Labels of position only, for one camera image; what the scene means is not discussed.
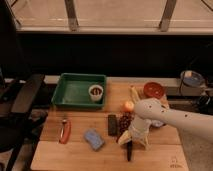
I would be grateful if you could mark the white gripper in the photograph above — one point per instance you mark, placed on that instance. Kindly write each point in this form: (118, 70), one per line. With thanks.
(139, 129)

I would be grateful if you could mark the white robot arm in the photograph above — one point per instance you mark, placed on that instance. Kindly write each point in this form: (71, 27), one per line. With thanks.
(150, 109)

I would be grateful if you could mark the green plastic tray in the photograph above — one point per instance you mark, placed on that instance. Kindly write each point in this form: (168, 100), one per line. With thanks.
(72, 91)

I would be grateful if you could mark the bunch of dark grapes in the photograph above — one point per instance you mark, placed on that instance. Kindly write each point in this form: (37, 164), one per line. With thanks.
(123, 123)

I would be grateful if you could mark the purple bowl with cloth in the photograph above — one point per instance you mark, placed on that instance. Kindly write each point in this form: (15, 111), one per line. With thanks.
(157, 124)

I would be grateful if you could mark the dark rectangular block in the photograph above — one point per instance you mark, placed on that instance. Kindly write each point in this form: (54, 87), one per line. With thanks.
(112, 125)

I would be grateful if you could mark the orange apple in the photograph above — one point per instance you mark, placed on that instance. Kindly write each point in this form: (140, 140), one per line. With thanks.
(128, 106)

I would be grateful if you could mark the blue sponge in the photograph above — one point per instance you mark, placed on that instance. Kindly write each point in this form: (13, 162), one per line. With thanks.
(94, 139)

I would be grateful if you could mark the yellow banana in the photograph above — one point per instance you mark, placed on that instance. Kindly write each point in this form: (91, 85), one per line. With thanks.
(134, 94)

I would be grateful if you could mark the wooden cutting board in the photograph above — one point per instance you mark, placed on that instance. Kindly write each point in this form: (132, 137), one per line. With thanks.
(165, 152)

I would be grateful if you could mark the red bowl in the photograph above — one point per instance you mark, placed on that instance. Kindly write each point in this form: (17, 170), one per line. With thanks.
(153, 90)

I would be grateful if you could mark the white cup with contents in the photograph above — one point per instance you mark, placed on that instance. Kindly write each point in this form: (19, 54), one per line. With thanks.
(95, 92)

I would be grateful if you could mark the red orange peeler tool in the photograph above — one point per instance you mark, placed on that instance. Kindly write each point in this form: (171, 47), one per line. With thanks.
(65, 131)

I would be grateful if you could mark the round grey device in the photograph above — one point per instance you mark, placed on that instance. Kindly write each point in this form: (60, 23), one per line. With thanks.
(192, 78)

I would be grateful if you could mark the black office chair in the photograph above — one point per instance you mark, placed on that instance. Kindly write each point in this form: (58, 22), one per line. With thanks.
(17, 126)

